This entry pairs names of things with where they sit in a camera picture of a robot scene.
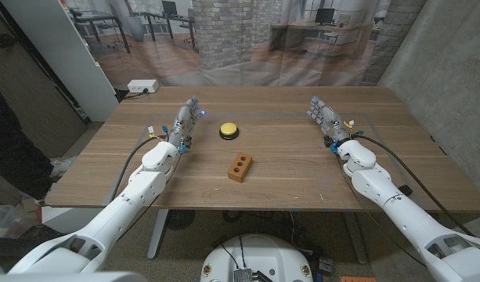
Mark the grey white shoe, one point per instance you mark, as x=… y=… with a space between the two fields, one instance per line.
x=62 y=167

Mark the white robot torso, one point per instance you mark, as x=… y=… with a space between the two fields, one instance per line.
x=257 y=258

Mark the white leaning panel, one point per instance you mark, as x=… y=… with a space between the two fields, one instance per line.
x=59 y=51

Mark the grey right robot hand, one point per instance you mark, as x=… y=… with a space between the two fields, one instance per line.
x=329 y=121

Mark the wooden block with three holes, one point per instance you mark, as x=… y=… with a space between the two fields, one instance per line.
x=239 y=167

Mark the yellow push button black base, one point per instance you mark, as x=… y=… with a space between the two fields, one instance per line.
x=229 y=131

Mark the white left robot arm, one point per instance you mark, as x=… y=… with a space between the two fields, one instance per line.
x=118 y=211

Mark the orange object on floor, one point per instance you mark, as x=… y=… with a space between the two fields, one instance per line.
x=357 y=279

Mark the white power strip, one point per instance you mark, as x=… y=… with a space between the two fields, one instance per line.
x=143 y=85

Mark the person in dark clothes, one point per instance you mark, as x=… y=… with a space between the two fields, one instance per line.
x=8 y=149

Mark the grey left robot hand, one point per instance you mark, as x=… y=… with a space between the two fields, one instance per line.
x=182 y=125

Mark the black round floor object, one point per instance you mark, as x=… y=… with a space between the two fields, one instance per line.
x=179 y=219

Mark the clear plastic bin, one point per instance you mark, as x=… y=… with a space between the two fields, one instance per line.
x=1 y=221

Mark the black bag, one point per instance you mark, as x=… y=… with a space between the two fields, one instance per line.
x=12 y=244

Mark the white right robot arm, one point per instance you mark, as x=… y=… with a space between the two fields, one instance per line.
x=412 y=219

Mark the printed office backdrop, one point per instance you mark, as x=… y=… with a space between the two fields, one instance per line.
x=224 y=39

